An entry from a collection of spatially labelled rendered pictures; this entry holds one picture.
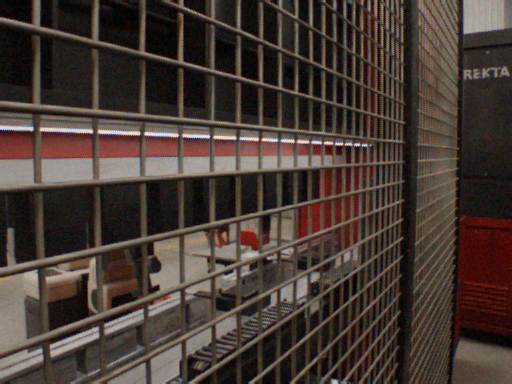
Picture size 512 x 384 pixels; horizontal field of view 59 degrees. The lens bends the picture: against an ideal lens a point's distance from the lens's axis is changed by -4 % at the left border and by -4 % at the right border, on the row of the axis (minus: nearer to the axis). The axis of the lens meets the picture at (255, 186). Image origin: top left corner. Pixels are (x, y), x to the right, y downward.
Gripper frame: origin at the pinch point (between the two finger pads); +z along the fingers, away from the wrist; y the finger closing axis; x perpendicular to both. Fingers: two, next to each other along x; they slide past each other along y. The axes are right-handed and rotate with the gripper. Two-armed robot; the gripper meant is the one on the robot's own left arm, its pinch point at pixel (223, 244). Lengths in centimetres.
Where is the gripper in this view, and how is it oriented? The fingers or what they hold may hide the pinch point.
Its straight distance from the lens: 198.7
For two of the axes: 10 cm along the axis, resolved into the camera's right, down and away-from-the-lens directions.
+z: 4.3, 8.9, -1.7
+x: -7.5, 4.6, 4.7
